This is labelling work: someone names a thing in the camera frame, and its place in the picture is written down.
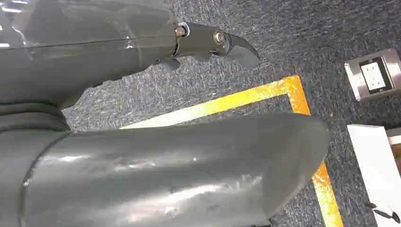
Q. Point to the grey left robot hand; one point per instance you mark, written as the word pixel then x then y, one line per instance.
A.
pixel 163 175

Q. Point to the yellow floor tape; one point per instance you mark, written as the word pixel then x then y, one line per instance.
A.
pixel 219 101

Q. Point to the ribbed grey left arm sleeve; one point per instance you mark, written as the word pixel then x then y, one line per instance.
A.
pixel 28 118

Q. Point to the white desk panel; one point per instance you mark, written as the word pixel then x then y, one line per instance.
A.
pixel 374 163

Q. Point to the steel floor socket box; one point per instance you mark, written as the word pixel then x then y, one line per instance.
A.
pixel 372 75

